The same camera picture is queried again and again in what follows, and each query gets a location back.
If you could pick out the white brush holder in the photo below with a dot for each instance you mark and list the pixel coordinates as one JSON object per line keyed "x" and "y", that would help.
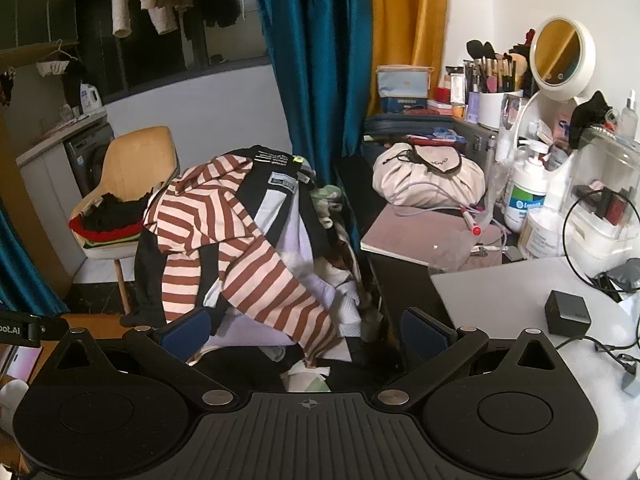
{"x": 497, "y": 110}

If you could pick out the grey pouch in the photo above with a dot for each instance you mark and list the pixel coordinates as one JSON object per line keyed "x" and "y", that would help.
{"x": 622, "y": 280}

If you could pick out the yellow curtain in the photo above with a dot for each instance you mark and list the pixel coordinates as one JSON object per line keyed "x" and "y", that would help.
{"x": 400, "y": 10}

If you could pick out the stack of clothes on chair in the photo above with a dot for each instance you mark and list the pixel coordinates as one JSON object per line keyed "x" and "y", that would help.
{"x": 110, "y": 210}

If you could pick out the clear acrylic organizer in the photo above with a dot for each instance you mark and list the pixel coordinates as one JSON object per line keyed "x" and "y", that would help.
{"x": 610, "y": 170}

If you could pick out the wooden chair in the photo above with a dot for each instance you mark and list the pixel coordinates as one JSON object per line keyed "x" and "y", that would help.
{"x": 135, "y": 160}

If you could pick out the black side table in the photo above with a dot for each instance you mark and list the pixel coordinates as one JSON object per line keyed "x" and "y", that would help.
{"x": 400, "y": 285}

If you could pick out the teal curtain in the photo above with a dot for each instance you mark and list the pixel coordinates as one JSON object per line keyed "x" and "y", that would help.
{"x": 25, "y": 270}
{"x": 320, "y": 60}

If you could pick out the black charger cube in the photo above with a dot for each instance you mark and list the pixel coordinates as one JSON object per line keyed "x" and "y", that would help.
{"x": 565, "y": 312}

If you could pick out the white cream jar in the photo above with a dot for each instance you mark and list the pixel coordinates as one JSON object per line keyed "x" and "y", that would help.
{"x": 542, "y": 240}

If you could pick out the white pump lotion bottle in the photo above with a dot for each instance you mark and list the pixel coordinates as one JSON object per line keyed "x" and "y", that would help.
{"x": 525, "y": 200}

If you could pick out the black hair claw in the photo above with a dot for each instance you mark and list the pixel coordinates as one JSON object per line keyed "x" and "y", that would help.
{"x": 590, "y": 115}

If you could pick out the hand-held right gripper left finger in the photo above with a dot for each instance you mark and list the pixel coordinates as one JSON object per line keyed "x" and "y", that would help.
{"x": 184, "y": 334}

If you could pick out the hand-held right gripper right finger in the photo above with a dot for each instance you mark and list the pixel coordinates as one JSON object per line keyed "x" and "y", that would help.
{"x": 425, "y": 336}

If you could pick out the white garment on hanger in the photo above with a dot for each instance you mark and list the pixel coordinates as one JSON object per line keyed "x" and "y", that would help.
{"x": 52, "y": 67}

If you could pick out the pink sleep mask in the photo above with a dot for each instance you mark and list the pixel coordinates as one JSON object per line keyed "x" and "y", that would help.
{"x": 440, "y": 160}

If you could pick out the pink notebook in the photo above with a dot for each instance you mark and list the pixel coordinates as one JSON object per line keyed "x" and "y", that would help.
{"x": 405, "y": 235}

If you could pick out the light blue pouch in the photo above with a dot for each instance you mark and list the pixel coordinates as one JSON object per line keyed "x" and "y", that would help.
{"x": 402, "y": 87}

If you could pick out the bunch of makeup brushes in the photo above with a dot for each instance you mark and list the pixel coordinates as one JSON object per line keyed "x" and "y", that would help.
{"x": 487, "y": 67}

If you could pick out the round white vanity mirror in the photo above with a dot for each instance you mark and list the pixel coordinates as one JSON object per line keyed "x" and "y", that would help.
{"x": 582, "y": 77}

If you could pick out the white detergent bottle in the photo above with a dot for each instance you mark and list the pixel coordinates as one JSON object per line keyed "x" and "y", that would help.
{"x": 91, "y": 97}

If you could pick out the pile of mixed clothes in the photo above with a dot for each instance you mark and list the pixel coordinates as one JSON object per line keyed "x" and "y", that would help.
{"x": 345, "y": 305}

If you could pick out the glass dropper bottle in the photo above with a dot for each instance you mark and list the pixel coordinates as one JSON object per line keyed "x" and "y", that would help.
{"x": 629, "y": 117}

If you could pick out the black jacket with white labels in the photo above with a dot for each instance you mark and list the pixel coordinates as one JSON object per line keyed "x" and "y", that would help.
{"x": 270, "y": 165}

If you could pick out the brown striped shirt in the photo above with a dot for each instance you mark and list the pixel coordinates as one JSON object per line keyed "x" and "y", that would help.
{"x": 260, "y": 280}

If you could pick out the red capped pen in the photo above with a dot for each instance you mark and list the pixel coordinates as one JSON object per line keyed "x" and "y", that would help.
{"x": 475, "y": 229}

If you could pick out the washing machine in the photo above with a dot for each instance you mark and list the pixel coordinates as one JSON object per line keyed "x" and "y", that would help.
{"x": 87, "y": 155}

